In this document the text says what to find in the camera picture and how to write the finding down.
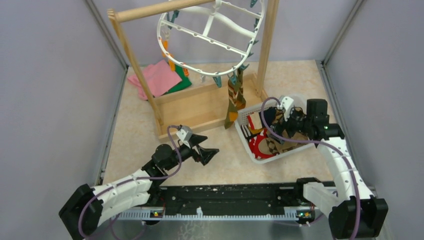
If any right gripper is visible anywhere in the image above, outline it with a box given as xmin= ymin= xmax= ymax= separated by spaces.
xmin=268 ymin=106 xmax=313 ymax=145

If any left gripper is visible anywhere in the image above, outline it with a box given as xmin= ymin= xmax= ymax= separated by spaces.
xmin=164 ymin=134 xmax=219 ymax=172

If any olive striped sock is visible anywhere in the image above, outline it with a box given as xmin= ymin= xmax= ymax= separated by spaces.
xmin=224 ymin=80 xmax=238 ymax=129
xmin=233 ymin=68 xmax=246 ymax=110

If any white oval clip hanger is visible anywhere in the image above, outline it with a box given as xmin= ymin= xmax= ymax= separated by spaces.
xmin=156 ymin=0 xmax=266 ymax=88

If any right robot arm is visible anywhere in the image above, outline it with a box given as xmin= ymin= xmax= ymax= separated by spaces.
xmin=268 ymin=96 xmax=389 ymax=240

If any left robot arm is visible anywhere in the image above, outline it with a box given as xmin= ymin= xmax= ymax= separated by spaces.
xmin=58 ymin=133 xmax=220 ymax=240

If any wooden hanger rack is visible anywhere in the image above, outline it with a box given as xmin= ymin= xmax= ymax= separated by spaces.
xmin=106 ymin=0 xmax=279 ymax=143

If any white plastic laundry basket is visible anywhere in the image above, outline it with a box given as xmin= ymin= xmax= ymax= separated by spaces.
xmin=234 ymin=94 xmax=314 ymax=164

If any navy blue sock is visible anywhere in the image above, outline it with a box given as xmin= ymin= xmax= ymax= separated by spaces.
xmin=263 ymin=107 xmax=278 ymax=127

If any argyle brown sock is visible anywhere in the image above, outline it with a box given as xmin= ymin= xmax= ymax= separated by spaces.
xmin=265 ymin=137 xmax=283 ymax=155

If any red white striped sock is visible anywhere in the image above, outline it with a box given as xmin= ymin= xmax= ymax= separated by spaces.
xmin=247 ymin=113 xmax=276 ymax=160

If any green cloth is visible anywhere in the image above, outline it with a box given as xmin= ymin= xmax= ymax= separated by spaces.
xmin=165 ymin=65 xmax=192 ymax=94

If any pink cloth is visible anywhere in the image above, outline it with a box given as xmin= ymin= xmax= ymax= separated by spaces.
xmin=142 ymin=60 xmax=182 ymax=97

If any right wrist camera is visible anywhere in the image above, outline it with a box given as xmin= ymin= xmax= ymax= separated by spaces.
xmin=277 ymin=96 xmax=294 ymax=121

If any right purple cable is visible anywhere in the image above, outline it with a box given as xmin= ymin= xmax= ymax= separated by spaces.
xmin=259 ymin=96 xmax=362 ymax=240

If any purple cable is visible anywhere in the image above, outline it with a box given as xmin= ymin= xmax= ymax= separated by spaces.
xmin=259 ymin=96 xmax=362 ymax=240
xmin=77 ymin=124 xmax=183 ymax=240

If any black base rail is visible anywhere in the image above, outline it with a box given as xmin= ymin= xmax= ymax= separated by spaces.
xmin=141 ymin=182 xmax=323 ymax=225

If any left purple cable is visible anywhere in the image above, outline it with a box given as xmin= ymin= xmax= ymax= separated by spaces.
xmin=77 ymin=124 xmax=183 ymax=240

